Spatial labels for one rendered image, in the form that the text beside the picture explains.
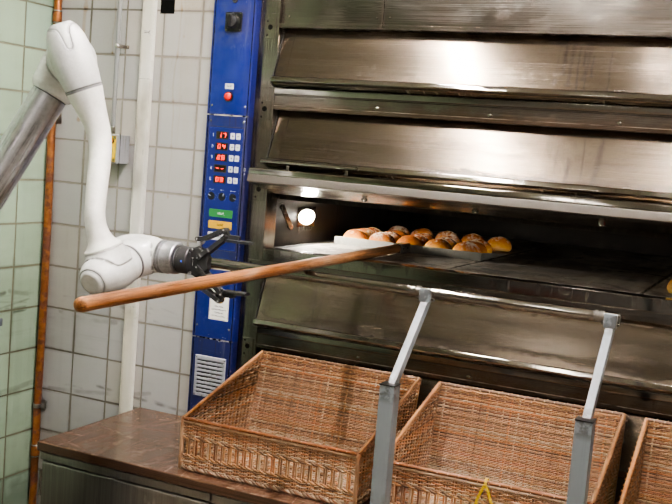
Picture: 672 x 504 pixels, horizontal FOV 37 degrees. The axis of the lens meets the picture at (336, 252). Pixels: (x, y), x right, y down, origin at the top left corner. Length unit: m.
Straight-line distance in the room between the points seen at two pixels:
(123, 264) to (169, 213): 0.82
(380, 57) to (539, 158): 0.59
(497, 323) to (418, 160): 0.54
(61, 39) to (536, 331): 1.55
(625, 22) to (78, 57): 1.48
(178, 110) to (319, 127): 0.52
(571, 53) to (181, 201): 1.37
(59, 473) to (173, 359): 0.60
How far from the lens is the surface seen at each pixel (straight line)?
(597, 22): 2.96
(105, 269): 2.63
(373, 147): 3.10
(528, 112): 2.96
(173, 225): 3.45
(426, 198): 2.88
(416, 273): 3.06
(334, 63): 3.17
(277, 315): 3.25
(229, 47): 3.33
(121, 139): 3.51
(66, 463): 3.14
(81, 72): 2.74
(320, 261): 2.84
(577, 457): 2.38
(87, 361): 3.72
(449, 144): 3.03
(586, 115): 2.92
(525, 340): 2.98
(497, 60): 3.00
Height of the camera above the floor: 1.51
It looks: 6 degrees down
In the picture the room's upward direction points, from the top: 5 degrees clockwise
